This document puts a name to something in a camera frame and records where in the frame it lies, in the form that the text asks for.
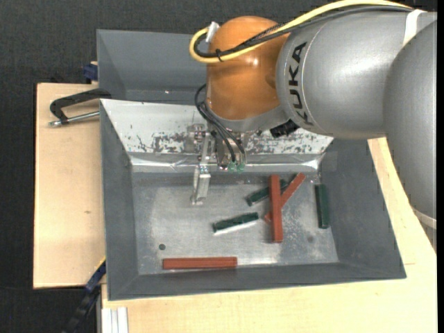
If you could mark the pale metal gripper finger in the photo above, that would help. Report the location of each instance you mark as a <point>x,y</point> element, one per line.
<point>196,189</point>
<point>206,186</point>

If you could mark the grey metal bin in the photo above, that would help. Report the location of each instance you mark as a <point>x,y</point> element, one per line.
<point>194,227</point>

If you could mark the black cylinder on white bracket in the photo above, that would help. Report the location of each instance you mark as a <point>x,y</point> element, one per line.
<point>282,129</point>

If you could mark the pale wood flat board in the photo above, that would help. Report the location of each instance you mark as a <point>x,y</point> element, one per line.
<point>66,186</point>

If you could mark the red-brown flat block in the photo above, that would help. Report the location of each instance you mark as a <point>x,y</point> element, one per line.
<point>276,213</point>
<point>199,263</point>
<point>293,186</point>

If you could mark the dark green flat block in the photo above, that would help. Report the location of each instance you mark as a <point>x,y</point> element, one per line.
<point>322,206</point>
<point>258,195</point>
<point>236,220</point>

